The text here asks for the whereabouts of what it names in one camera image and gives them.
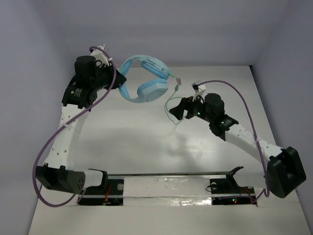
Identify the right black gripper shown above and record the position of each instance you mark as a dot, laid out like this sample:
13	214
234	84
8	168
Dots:
185	104

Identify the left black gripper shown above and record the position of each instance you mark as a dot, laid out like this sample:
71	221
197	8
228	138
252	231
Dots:
109	75

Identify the light blue headphones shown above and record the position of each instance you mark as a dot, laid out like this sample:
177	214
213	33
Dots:
151	90

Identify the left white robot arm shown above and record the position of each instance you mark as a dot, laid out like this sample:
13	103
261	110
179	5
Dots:
55	163

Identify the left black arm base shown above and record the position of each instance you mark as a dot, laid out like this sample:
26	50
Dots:
108	193

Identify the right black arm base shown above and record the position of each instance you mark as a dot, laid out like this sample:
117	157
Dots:
226	192

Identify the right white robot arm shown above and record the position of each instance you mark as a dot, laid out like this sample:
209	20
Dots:
282	169

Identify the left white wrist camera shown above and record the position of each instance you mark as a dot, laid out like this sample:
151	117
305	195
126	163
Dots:
99	53

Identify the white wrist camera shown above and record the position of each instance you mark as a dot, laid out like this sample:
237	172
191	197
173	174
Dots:
99	53
199	89

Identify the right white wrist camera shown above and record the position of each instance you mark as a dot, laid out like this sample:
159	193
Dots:
199	89

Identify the silver taped mounting rail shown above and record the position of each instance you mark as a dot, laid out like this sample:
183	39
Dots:
167	189

